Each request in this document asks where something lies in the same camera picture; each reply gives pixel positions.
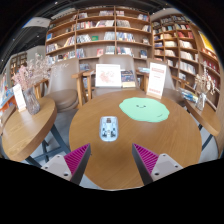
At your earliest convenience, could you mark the glass vase with pink flowers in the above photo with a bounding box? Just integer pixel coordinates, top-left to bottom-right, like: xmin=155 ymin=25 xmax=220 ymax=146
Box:
xmin=11 ymin=53 xmax=54 ymax=116

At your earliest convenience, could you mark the brown leather armchair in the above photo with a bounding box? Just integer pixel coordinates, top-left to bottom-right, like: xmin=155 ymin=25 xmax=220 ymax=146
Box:
xmin=71 ymin=54 xmax=149 ymax=101
xmin=144 ymin=58 xmax=189 ymax=104
xmin=44 ymin=58 xmax=84 ymax=113

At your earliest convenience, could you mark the distant wooden bookshelf unit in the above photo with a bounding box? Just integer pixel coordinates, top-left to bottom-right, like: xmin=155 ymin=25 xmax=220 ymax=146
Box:
xmin=9 ymin=51 xmax=28 ymax=88

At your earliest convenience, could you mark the round wooden side table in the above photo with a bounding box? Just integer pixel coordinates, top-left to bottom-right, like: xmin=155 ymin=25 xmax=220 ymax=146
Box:
xmin=1 ymin=96 xmax=71 ymax=164
xmin=184 ymin=99 xmax=222 ymax=138

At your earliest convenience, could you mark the white red sign stand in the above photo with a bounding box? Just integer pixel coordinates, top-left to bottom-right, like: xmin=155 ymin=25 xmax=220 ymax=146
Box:
xmin=146 ymin=62 xmax=167 ymax=100

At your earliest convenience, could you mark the angled wooden bookshelf unit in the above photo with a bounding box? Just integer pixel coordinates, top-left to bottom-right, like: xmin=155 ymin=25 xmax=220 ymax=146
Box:
xmin=149 ymin=13 xmax=223 ymax=101

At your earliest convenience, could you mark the wide wooden bookshelf unit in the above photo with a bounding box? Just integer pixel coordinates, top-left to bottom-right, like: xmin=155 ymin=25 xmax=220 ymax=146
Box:
xmin=44 ymin=5 xmax=153 ymax=73

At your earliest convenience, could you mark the stack of blue books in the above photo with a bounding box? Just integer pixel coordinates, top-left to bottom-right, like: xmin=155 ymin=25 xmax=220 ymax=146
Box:
xmin=138 ymin=66 xmax=151 ymax=74

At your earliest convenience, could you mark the green smiley mouse pad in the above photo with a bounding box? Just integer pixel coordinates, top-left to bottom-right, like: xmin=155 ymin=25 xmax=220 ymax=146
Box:
xmin=118 ymin=96 xmax=171 ymax=123

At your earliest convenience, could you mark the blue book pile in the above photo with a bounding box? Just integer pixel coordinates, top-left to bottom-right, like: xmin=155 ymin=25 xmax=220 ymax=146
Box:
xmin=181 ymin=88 xmax=199 ymax=104

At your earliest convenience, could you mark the transparent computer mouse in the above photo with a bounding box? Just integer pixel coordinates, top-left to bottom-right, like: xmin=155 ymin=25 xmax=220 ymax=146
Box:
xmin=99 ymin=115 xmax=119 ymax=142

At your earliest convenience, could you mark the glass vase with beige flowers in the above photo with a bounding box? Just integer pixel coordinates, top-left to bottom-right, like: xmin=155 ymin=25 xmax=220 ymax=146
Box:
xmin=194 ymin=61 xmax=216 ymax=112

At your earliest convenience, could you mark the dark cover book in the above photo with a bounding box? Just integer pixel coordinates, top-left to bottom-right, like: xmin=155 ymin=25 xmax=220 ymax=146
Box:
xmin=120 ymin=69 xmax=137 ymax=89

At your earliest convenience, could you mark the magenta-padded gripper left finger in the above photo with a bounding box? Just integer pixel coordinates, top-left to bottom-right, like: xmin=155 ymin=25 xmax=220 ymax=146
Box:
xmin=41 ymin=143 xmax=92 ymax=185

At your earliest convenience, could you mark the white picture book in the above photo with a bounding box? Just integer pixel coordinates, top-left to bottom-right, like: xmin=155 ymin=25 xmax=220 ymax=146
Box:
xmin=94 ymin=63 xmax=123 ymax=89

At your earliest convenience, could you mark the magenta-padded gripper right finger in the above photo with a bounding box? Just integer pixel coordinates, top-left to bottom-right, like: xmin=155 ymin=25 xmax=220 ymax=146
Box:
xmin=132 ymin=143 xmax=184 ymax=186

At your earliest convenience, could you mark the small white table card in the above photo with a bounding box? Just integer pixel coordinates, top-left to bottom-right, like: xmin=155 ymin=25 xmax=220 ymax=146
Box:
xmin=12 ymin=83 xmax=27 ymax=113

